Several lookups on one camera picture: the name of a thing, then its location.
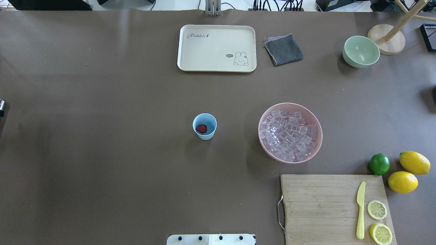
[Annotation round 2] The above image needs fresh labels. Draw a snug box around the metal muddler with black cap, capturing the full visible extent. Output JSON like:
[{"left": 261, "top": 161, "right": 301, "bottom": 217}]
[{"left": 0, "top": 99, "right": 6, "bottom": 117}]

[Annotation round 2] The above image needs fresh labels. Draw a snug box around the cream rabbit tray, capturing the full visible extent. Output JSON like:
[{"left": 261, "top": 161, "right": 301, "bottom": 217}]
[{"left": 177, "top": 24, "right": 257, "bottom": 72}]

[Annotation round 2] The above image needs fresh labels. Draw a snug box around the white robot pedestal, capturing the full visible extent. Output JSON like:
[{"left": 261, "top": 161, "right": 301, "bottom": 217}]
[{"left": 166, "top": 233, "right": 256, "bottom": 245}]

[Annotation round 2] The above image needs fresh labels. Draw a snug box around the wooden cutting board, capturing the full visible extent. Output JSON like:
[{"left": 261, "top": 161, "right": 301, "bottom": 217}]
[{"left": 280, "top": 174, "right": 389, "bottom": 245}]

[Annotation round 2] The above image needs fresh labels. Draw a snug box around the green lime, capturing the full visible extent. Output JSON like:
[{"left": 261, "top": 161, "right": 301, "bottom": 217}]
[{"left": 369, "top": 153, "right": 390, "bottom": 176}]

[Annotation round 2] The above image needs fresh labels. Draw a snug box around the light blue cup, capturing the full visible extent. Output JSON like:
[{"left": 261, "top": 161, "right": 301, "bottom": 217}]
[{"left": 192, "top": 113, "right": 217, "bottom": 141}]

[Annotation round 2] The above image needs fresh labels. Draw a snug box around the yellow lemon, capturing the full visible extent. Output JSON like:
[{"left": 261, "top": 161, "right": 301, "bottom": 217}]
[
  {"left": 388, "top": 171, "right": 419, "bottom": 194},
  {"left": 399, "top": 151, "right": 431, "bottom": 175}
]

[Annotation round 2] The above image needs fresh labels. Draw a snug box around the red strawberry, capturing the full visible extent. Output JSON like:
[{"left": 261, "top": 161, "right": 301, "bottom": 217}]
[{"left": 195, "top": 124, "right": 207, "bottom": 134}]

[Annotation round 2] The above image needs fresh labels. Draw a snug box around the lemon half slice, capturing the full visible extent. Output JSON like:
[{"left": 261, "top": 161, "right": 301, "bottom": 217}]
[{"left": 369, "top": 223, "right": 393, "bottom": 245}]

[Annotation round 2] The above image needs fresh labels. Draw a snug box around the wooden stand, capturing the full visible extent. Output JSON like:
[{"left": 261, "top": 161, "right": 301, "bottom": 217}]
[{"left": 368, "top": 0, "right": 436, "bottom": 55}]

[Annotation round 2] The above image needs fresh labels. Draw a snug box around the grey folded cloth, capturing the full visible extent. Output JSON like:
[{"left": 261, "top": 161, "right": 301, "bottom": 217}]
[{"left": 264, "top": 33, "right": 304, "bottom": 66}]

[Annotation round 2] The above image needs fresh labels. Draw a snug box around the aluminium frame post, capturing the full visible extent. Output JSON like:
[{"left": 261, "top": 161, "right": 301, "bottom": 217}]
[{"left": 205, "top": 0, "right": 221, "bottom": 16}]

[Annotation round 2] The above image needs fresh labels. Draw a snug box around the clear ice cubes pile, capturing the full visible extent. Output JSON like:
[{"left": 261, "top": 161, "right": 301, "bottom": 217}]
[{"left": 260, "top": 109, "right": 318, "bottom": 162}]

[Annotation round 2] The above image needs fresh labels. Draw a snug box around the yellow plastic knife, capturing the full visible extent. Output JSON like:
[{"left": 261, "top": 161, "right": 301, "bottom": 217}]
[{"left": 356, "top": 181, "right": 366, "bottom": 240}]

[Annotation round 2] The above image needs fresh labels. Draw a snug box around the green bowl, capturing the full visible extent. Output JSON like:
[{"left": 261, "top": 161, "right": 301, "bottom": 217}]
[{"left": 342, "top": 36, "right": 380, "bottom": 68}]

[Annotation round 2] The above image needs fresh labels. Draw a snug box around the pink bowl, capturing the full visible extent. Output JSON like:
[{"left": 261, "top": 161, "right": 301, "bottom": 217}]
[{"left": 258, "top": 102, "right": 323, "bottom": 164}]

